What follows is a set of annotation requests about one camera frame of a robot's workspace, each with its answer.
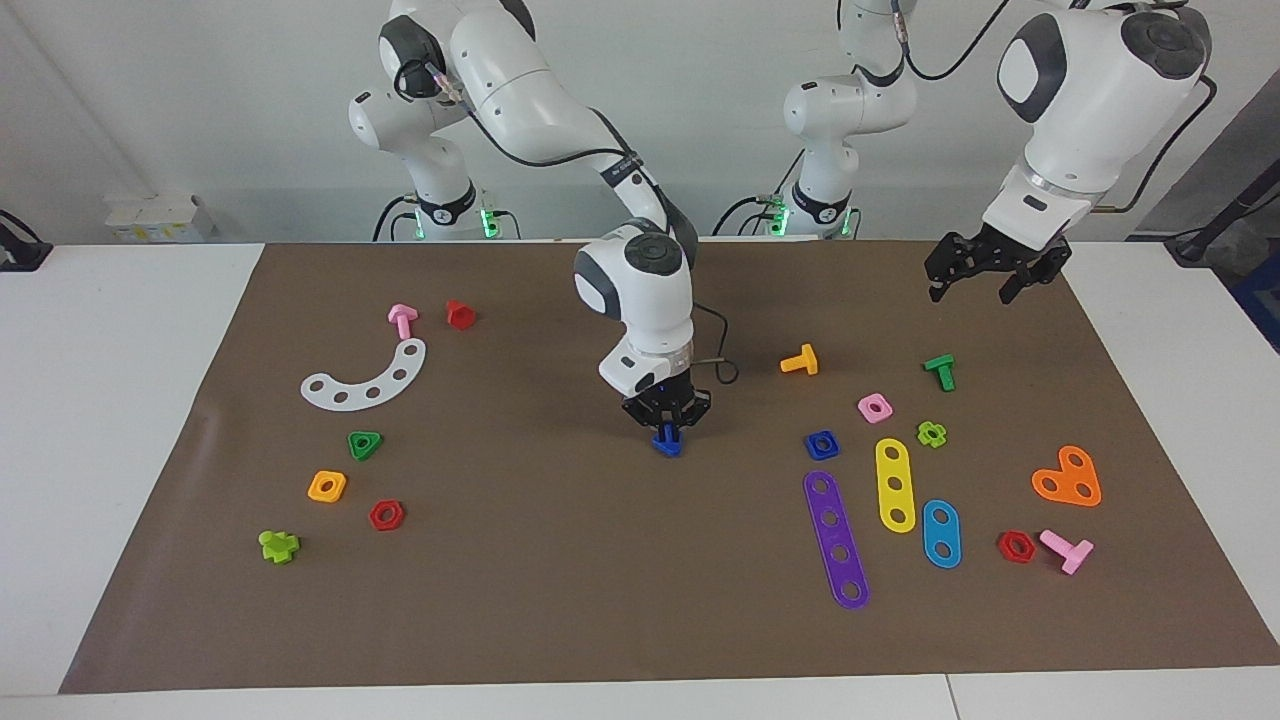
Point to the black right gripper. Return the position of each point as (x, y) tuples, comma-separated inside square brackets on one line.
[(665, 395)]

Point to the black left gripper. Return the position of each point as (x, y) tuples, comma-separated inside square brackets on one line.
[(1010, 248)]

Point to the blue plastic screw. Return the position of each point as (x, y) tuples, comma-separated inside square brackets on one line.
[(667, 447)]

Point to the blue square plastic nut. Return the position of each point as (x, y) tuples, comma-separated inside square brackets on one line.
[(811, 452)]

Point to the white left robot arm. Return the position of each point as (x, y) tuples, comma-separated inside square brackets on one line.
[(1090, 90)]

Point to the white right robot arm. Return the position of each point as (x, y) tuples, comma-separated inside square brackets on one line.
[(520, 80)]

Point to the green plastic screw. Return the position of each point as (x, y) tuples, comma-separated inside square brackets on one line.
[(942, 370)]

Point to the orange plastic screw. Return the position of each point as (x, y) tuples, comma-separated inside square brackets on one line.
[(805, 362)]

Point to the lime green cross nut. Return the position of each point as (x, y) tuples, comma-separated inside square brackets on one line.
[(940, 438)]

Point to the pink square plastic nut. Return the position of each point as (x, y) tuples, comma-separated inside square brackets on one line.
[(886, 413)]

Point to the red plastic screw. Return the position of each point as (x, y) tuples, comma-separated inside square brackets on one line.
[(460, 316)]

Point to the red hexagon plastic nut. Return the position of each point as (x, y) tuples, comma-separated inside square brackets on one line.
[(375, 517), (1004, 548)]

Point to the pink plastic screw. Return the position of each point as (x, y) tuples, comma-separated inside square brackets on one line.
[(403, 318), (1075, 555)]

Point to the green triangle plastic nut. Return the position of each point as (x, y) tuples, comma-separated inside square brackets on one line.
[(376, 438)]

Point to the orange square plastic nut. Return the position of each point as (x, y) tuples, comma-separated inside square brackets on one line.
[(314, 490)]

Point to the lime green cross screw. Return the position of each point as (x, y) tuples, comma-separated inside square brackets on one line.
[(278, 548)]

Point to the brown table mat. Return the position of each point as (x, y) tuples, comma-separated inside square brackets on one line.
[(600, 550)]

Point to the black tripod leg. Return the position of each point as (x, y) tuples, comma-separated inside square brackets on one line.
[(1190, 248)]

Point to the purple four-hole strip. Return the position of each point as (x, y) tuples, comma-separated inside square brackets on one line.
[(836, 536)]

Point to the orange heart-shaped plate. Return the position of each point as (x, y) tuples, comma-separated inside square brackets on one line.
[(1066, 478)]

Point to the yellow three-hole strip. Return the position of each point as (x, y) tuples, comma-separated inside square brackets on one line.
[(896, 468)]

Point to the blue box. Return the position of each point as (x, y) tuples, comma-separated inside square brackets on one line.
[(1262, 300)]

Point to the blue two-hole strip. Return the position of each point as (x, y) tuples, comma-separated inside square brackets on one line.
[(941, 534)]

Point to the white curved perforated strip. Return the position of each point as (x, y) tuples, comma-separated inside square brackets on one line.
[(387, 387)]

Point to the white cardboard box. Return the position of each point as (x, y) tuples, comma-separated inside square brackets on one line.
[(160, 215)]

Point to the black table clamp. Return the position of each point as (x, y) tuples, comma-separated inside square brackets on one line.
[(20, 255)]

